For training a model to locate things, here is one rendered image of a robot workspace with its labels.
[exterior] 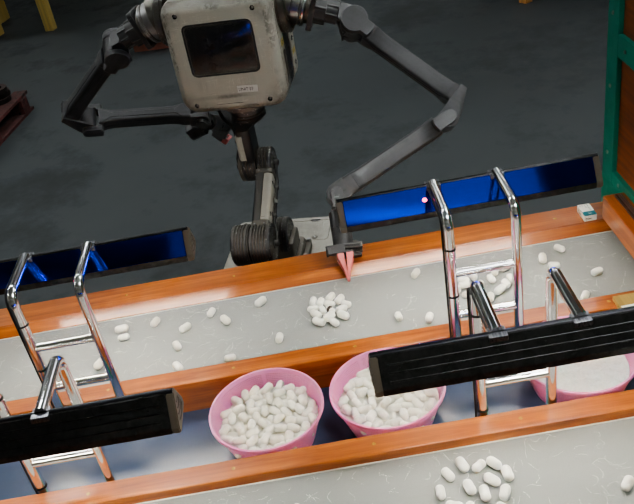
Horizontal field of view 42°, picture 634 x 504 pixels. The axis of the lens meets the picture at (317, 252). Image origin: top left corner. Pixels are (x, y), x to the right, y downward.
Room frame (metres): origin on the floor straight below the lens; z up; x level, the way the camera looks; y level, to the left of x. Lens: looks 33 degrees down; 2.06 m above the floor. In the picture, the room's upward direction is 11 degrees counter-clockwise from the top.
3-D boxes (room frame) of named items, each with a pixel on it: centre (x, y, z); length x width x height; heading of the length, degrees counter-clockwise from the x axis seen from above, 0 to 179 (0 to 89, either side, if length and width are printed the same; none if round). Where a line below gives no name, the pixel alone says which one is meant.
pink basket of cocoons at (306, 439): (1.39, 0.18, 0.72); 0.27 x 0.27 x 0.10
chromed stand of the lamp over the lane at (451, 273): (1.58, -0.37, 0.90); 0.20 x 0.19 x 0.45; 89
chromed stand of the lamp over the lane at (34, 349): (1.60, 0.60, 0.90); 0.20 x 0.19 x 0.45; 89
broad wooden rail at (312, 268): (1.94, 0.06, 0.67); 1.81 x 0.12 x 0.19; 89
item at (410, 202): (1.66, -0.37, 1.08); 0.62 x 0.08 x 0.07; 89
